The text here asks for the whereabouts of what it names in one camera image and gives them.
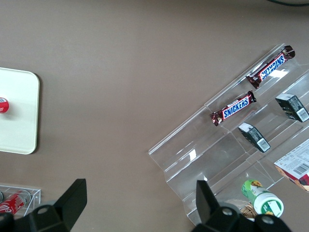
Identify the white and red barcode carton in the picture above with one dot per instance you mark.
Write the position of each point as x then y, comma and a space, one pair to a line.
295, 166

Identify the green and white plastic bottle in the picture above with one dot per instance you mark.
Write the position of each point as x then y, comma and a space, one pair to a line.
263, 200

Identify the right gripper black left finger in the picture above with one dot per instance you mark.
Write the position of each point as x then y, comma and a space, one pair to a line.
72, 203

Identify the small black carton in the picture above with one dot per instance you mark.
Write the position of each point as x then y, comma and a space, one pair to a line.
293, 108
254, 140

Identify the brown table cover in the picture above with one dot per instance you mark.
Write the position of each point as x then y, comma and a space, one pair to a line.
108, 60

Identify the clear acrylic stepped display stand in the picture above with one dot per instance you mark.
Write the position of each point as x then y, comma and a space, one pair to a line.
205, 157

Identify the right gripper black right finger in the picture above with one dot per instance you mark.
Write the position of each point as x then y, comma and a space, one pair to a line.
207, 212

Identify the Snickers chocolate bar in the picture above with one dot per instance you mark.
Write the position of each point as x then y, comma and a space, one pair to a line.
233, 111
270, 68

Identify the light tan wicker basket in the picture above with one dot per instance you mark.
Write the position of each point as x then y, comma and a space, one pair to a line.
247, 212

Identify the beige plastic tray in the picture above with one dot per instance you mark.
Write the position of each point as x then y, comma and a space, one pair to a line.
19, 125

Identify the red Coca-Cola bottle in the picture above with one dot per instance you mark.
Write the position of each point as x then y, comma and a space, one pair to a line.
14, 204

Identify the clear acrylic bottle rack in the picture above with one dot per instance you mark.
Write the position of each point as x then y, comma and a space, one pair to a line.
35, 200

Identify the red and white yogurt cup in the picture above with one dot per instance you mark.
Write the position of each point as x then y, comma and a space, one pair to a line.
3, 105

